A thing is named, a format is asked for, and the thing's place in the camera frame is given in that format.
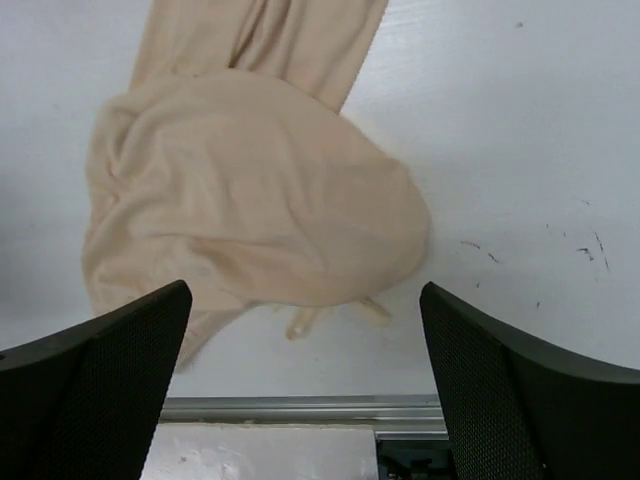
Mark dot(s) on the aluminium table edge rail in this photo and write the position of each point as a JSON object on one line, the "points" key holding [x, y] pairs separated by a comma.
{"points": [[392, 417]]}

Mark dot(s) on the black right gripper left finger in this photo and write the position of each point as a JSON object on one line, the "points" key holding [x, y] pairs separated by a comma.
{"points": [[84, 403]]}

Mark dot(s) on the beige trousers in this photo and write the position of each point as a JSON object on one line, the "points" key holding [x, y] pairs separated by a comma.
{"points": [[227, 164]]}

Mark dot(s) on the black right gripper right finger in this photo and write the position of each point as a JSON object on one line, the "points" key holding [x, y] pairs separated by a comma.
{"points": [[518, 407]]}

